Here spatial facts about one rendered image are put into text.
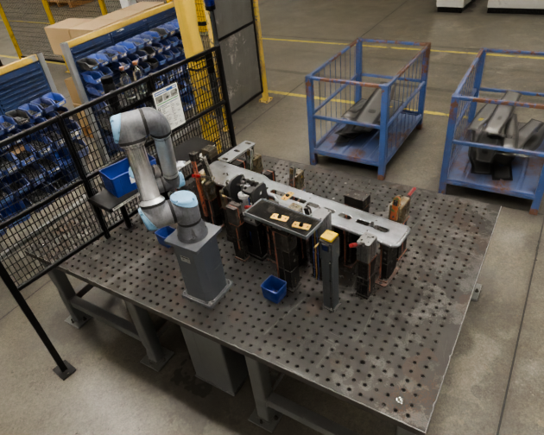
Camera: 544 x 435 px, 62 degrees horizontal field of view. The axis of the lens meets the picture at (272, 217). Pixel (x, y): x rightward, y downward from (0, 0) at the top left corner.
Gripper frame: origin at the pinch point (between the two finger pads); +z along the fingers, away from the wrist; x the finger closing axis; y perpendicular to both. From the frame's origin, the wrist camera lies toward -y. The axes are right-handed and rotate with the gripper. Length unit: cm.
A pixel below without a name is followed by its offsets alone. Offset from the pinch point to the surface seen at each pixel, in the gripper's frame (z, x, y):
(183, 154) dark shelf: 38, 6, -41
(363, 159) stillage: 231, 32, -1
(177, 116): 38, 29, -54
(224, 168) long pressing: 42.1, 5.0, -7.3
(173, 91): 31, 44, -54
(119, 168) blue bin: -2, -10, -51
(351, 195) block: 49, 13, 80
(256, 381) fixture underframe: 8, -90, 75
